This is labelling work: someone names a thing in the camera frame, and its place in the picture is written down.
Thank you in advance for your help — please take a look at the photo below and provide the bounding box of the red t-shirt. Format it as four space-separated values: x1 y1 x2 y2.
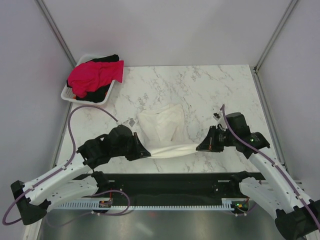
66 60 124 98

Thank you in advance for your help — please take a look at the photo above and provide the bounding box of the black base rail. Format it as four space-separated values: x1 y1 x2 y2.
91 171 265 208

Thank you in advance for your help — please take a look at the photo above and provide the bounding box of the white slotted cable duct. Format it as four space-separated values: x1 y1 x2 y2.
54 198 249 211

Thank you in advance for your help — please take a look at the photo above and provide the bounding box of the white t-shirt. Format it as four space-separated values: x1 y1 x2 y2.
137 103 198 159

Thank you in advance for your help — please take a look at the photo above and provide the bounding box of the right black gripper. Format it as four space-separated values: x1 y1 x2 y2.
197 125 237 153

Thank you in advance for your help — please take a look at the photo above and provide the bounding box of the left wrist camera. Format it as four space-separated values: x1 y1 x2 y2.
120 118 136 128

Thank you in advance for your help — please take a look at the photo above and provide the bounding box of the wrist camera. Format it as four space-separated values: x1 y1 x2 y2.
213 112 225 125
120 118 136 128

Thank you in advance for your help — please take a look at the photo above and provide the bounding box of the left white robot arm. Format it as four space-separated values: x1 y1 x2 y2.
10 125 151 226

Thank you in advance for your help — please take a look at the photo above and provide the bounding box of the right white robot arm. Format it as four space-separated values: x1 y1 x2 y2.
196 112 320 240

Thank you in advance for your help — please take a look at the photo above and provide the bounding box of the left aluminium frame post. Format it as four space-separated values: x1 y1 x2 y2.
34 0 77 67

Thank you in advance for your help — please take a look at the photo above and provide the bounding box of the aluminium frame post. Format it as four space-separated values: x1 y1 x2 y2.
34 0 77 67
253 0 300 73

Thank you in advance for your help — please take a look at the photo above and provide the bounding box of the right aluminium frame post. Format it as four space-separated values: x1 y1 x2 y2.
253 0 300 73

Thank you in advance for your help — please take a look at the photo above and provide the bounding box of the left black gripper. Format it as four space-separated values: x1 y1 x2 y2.
111 132 150 161

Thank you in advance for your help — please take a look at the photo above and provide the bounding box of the white plastic basket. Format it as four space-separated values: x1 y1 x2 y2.
61 52 118 109

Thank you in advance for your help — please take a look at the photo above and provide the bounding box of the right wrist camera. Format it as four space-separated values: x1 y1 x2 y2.
213 112 225 125

